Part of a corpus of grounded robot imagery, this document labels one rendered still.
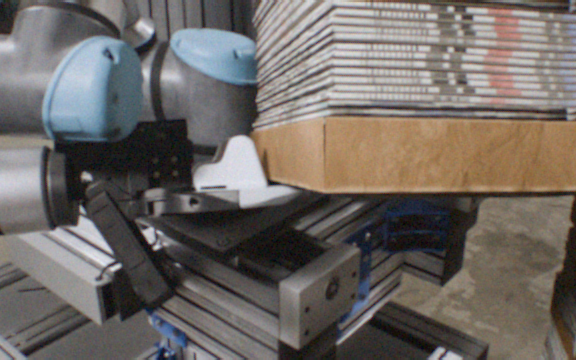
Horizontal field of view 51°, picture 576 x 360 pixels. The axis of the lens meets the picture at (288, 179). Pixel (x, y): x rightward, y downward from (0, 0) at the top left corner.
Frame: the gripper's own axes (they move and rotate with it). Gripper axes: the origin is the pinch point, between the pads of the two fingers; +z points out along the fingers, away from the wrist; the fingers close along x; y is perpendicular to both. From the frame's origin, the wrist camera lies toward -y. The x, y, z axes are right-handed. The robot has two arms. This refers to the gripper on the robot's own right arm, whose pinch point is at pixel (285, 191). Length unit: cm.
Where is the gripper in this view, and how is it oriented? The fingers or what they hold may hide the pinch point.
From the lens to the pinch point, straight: 56.4
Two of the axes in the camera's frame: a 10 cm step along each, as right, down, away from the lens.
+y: -0.7, -10.0, -0.6
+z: 9.8, -0.8, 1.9
